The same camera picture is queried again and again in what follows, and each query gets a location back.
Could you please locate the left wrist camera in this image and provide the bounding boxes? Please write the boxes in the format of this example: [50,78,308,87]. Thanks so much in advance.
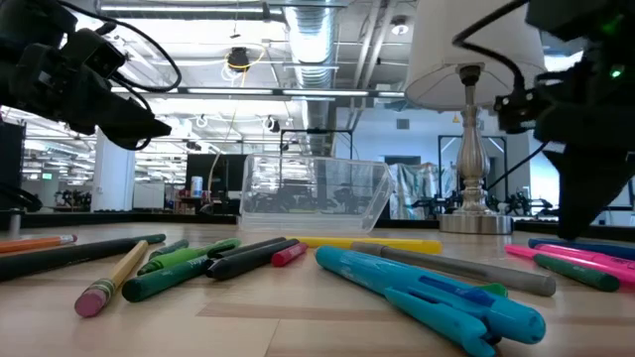
[62,27,127,80]

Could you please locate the yellow highlighter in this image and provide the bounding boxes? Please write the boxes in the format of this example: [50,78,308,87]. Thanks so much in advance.
[286,235,444,256]

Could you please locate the short red marker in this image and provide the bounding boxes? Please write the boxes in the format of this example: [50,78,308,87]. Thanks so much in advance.
[271,242,310,269]

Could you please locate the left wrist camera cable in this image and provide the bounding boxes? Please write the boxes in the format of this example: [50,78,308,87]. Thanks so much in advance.
[57,0,183,95]

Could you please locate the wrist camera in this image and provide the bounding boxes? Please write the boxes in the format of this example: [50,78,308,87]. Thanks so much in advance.
[493,88,540,135]
[62,27,127,80]

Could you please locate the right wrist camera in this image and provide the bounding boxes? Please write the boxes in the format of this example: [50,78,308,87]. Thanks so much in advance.
[493,88,540,135]

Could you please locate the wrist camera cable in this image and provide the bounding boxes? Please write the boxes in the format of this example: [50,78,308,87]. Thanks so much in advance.
[450,0,528,95]
[57,0,183,95]

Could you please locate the translucent plastic sheet cover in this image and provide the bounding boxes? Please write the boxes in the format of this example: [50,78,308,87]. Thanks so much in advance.
[389,162,460,220]

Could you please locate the dark green pen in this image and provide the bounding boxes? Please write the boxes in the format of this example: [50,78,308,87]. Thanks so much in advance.
[147,238,191,261]

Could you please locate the white shade table lamp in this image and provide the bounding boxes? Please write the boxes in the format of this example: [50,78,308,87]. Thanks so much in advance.
[404,0,547,235]

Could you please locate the pink and green pens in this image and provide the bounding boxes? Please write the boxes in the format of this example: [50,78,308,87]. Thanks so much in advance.
[504,243,635,287]

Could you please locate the black monitor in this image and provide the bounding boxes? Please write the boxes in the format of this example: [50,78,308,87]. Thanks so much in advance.
[186,153,248,202]

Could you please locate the white column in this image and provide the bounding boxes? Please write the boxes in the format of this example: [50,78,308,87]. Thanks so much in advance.
[91,128,136,213]

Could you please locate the black cable loop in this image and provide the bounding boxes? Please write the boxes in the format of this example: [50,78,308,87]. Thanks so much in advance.
[0,181,45,213]

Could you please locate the dark green marker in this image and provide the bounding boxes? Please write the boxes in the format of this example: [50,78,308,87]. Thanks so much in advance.
[121,256,215,304]

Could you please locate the black frame stand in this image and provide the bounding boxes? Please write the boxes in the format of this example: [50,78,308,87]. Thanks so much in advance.
[436,134,509,199]

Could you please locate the pink highlighter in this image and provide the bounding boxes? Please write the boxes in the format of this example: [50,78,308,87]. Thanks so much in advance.
[534,242,635,272]

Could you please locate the gray marker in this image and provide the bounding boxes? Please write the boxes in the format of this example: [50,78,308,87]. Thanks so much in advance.
[349,241,558,298]

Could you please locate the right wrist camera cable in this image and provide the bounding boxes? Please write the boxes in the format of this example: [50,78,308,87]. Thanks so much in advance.
[450,0,528,95]

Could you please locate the silver metal post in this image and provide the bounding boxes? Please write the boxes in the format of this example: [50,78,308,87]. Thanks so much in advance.
[7,207,24,238]

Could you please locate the clear plastic supply box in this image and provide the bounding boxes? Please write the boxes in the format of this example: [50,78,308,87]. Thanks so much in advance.
[238,153,396,234]

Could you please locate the right arm supply cable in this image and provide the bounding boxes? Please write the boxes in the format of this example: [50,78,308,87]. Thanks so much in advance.
[485,141,550,192]

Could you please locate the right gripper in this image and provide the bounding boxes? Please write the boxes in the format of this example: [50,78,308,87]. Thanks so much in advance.
[533,54,635,240]

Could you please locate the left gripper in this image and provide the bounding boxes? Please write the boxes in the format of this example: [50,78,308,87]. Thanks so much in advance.
[0,44,173,150]

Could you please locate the yellow pencil pink eraser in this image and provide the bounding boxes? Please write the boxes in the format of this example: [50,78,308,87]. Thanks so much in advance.
[73,239,150,319]

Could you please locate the blue pen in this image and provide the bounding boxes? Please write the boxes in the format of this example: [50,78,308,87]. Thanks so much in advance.
[527,237,635,262]

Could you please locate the teal highlighter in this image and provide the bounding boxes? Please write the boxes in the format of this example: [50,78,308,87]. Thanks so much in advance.
[315,245,548,357]

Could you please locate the long ceiling light bar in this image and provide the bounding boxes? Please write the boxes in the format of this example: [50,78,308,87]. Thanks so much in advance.
[111,86,407,99]

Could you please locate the background black robot rig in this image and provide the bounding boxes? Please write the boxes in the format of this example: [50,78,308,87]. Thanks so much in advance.
[411,190,555,217]

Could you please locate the black aluminium table frame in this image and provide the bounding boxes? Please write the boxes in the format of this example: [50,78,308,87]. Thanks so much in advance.
[0,209,635,243]

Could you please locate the black pencil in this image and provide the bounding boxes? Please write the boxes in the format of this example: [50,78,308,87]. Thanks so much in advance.
[0,233,168,283]

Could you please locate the black ceiling camera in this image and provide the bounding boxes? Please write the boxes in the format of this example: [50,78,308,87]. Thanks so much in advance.
[226,47,251,73]

